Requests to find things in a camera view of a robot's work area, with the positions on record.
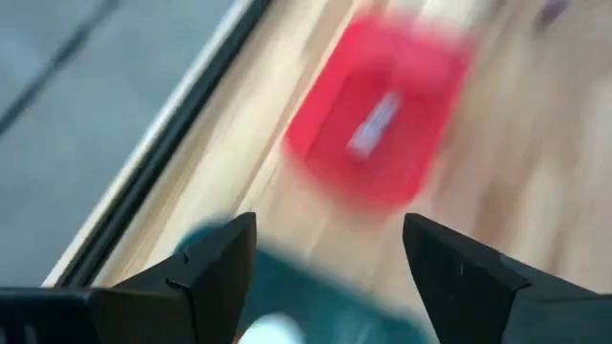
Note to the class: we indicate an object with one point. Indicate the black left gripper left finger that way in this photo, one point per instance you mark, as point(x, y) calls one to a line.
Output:
point(201, 286)

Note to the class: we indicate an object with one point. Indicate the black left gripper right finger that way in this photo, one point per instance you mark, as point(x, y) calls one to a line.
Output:
point(459, 286)

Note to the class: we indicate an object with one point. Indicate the teal plastic bin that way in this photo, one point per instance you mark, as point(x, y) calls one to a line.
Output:
point(315, 296)

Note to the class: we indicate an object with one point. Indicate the pink plastic bin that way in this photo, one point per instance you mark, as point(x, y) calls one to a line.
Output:
point(382, 110)

